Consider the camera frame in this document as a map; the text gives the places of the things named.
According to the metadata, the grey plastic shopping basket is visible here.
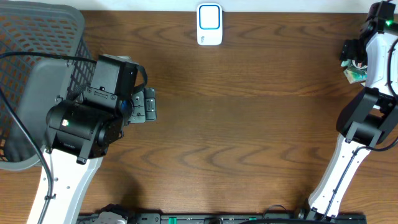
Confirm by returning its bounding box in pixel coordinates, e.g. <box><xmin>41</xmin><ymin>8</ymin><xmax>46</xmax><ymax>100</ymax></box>
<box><xmin>1</xmin><ymin>1</ymin><xmax>95</xmax><ymax>171</ymax></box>

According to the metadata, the white barcode scanner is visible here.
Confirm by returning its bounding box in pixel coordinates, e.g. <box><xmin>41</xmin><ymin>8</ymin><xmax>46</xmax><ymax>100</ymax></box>
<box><xmin>197</xmin><ymin>2</ymin><xmax>223</xmax><ymax>45</ymax></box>

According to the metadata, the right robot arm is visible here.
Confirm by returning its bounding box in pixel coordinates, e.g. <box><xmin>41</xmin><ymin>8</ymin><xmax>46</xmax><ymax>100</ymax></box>
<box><xmin>289</xmin><ymin>17</ymin><xmax>397</xmax><ymax>223</ymax></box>

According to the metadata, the dark green round-label box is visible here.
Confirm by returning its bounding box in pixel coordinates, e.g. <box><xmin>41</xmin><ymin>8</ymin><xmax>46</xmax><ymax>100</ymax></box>
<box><xmin>352</xmin><ymin>60</ymin><xmax>368</xmax><ymax>72</ymax></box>

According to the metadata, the small teal tissue pack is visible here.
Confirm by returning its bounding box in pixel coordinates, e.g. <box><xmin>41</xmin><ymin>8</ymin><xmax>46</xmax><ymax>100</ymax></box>
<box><xmin>343</xmin><ymin>69</ymin><xmax>367</xmax><ymax>84</ymax></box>

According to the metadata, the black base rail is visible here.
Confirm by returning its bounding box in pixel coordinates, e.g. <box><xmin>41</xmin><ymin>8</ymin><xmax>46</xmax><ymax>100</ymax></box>
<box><xmin>76</xmin><ymin>204</ymin><xmax>367</xmax><ymax>224</ymax></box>

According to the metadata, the teal wipes pouch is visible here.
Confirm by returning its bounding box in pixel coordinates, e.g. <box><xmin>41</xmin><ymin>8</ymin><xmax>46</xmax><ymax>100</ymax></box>
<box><xmin>341</xmin><ymin>60</ymin><xmax>351</xmax><ymax>67</ymax></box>

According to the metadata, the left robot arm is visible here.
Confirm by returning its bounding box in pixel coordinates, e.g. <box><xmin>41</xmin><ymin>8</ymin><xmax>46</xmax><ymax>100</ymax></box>
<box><xmin>27</xmin><ymin>85</ymin><xmax>156</xmax><ymax>223</ymax></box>

